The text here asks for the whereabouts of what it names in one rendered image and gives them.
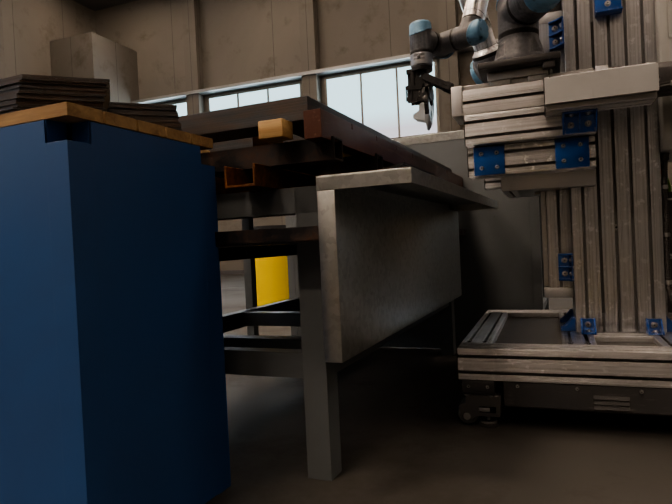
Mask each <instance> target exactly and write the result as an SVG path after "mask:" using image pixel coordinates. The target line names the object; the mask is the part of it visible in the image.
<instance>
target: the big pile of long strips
mask: <svg viewBox="0 0 672 504"><path fill-rule="evenodd" d="M66 101H67V102H71V103H75V104H79V105H83V106H87V107H91V108H95V109H99V110H102V111H103V112H104V111H106V112H110V113H114V114H118V115H122V116H126V117H130V118H134V119H136V120H141V121H145V122H149V123H153V124H157V125H161V126H165V127H168V128H172V129H176V130H180V131H181V130H182V129H181V123H179V117H178V116H179V115H178V112H177V111H176V109H177V105H166V104H145V103H124V102H110V79H96V78H79V77H62V76H45V75H28V74H21V75H17V76H12V77H8V78H4V79H0V114H5V113H10V112H15V111H20V110H25V109H30V108H35V107H41V106H46V105H51V104H56V103H61V102H66Z"/></svg>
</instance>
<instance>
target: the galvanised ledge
mask: <svg viewBox="0 0 672 504"><path fill-rule="evenodd" d="M323 190H339V191H345V192H351V193H356V194H362V195H368V196H373V197H379V198H385V199H390V200H396V201H402V202H408V203H413V204H419V205H425V206H430V207H436V208H442V209H447V210H453V211H470V210H485V209H498V201H496V200H493V199H491V198H488V197H486V196H483V195H481V194H478V193H476V192H473V191H471V190H468V189H466V188H463V187H461V186H458V185H456V184H453V183H451V182H448V181H446V180H443V179H441V178H438V177H436V176H434V175H431V174H429V173H426V172H424V171H421V170H419V169H416V168H414V167H402V168H392V169H382V170H372V171H362V172H352V173H342V174H332V175H323V176H316V191H323Z"/></svg>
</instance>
